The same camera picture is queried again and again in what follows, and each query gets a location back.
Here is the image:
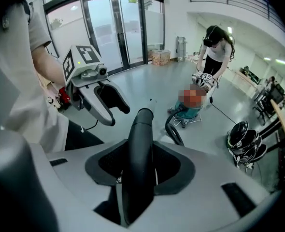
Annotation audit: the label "red and teal vacuum cleaner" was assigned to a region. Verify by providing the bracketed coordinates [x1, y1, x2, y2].
[168, 85, 208, 129]

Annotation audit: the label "wooden bench table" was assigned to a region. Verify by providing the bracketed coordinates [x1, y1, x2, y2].
[231, 70, 261, 91]

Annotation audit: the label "box of yellow toys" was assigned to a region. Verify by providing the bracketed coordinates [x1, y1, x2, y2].
[149, 49, 171, 66]

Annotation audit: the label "folded grey trolley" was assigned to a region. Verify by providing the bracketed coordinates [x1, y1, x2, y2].
[175, 36, 188, 62]

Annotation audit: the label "silver metal vacuum wand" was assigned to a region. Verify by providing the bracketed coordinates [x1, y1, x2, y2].
[142, 97, 158, 111]

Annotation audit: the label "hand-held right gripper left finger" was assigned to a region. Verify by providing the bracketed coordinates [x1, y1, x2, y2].
[45, 139, 131, 232]

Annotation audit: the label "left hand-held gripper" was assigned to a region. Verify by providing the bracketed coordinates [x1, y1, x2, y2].
[61, 44, 131, 127]

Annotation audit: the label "round wooden table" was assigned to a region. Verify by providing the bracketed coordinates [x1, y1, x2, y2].
[269, 98, 285, 156]

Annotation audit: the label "person's grey shirt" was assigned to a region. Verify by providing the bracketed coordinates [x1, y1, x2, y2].
[0, 2, 70, 154]

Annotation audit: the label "glass entrance doors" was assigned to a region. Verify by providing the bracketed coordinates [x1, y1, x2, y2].
[42, 0, 166, 77]

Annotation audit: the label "silver pendant necklace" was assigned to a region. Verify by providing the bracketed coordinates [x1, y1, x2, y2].
[1, 15, 11, 30]

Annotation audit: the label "small black office chair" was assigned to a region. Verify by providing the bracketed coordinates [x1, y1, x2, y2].
[252, 82, 285, 127]

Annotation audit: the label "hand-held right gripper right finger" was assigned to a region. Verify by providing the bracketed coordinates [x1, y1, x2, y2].
[136, 140, 280, 232]

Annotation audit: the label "person's left forearm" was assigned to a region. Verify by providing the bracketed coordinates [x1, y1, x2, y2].
[31, 47, 67, 86]

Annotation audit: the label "black vacuum hose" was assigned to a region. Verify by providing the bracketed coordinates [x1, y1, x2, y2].
[120, 106, 185, 227]

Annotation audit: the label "person's black trousers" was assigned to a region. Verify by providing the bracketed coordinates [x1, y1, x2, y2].
[64, 119, 104, 152]

